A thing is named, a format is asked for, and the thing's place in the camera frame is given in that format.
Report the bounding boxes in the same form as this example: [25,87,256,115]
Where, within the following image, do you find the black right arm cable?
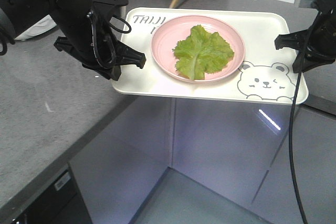
[288,22,320,224]

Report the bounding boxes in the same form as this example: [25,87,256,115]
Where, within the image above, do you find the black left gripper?
[54,1,146,81]

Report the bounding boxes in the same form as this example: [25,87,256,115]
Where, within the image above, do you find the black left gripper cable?
[86,10,132,69]

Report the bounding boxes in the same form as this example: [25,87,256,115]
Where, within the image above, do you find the black built-in dishwasher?
[11,168,92,224]

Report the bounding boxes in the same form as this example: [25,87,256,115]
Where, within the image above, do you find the green lettuce leaf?
[172,25,234,80]

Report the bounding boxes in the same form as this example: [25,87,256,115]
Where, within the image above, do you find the cream bear serving tray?
[112,7,309,104]

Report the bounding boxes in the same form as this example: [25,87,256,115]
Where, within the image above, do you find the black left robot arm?
[1,0,146,81]

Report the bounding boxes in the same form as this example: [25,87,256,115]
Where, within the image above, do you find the pink round plate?
[151,15,245,83]

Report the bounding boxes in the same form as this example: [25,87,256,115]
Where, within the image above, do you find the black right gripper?
[274,4,335,73]

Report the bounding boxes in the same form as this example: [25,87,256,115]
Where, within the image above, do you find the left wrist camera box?
[92,0,129,21]

